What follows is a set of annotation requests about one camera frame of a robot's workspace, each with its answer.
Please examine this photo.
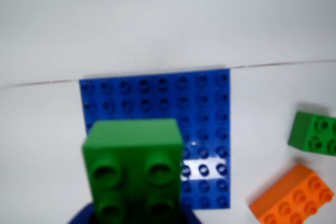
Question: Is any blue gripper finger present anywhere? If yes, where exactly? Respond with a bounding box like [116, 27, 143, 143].
[65, 201, 202, 224]

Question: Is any green 2x4 block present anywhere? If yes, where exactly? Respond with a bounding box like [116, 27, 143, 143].
[81, 118, 184, 224]

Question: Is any orange 2x4 block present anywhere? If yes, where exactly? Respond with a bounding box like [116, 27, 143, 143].
[248, 163, 336, 224]

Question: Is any green 2x2 block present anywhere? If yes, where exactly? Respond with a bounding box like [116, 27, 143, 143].
[288, 111, 336, 156]

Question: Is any white board sheet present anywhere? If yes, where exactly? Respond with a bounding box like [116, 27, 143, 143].
[0, 0, 336, 88]
[0, 60, 336, 224]

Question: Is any blue 8x8 baseplate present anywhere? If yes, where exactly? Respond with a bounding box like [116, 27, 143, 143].
[79, 68, 232, 210]

